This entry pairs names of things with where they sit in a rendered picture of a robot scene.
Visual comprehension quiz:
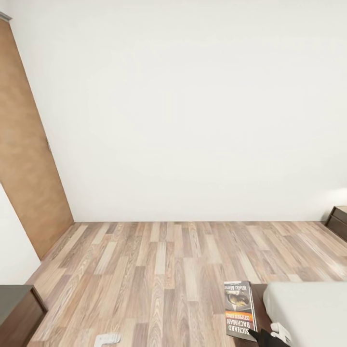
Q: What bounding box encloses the hardback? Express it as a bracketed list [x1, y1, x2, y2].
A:
[224, 281, 258, 343]

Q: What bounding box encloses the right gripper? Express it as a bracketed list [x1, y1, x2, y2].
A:
[248, 328, 291, 347]

